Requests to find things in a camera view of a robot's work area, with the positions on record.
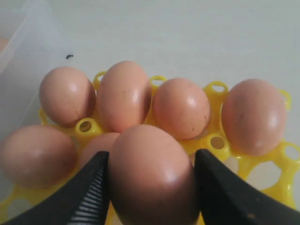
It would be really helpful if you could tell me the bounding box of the brown egg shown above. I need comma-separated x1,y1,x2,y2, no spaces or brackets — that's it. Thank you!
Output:
108,125,200,225
0,125,78,188
39,66,96,128
79,132,120,169
152,78,211,140
97,60,151,133
221,79,287,156

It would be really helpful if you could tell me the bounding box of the clear plastic box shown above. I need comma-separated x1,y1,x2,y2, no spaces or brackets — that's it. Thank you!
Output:
0,0,74,138

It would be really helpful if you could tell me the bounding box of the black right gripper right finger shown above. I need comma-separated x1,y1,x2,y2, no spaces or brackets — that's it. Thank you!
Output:
195,149,300,225

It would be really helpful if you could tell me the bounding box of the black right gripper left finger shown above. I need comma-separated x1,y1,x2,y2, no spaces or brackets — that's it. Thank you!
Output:
6,151,110,225

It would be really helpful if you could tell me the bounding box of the yellow plastic egg tray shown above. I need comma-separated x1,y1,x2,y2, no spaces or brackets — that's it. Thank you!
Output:
0,71,300,225

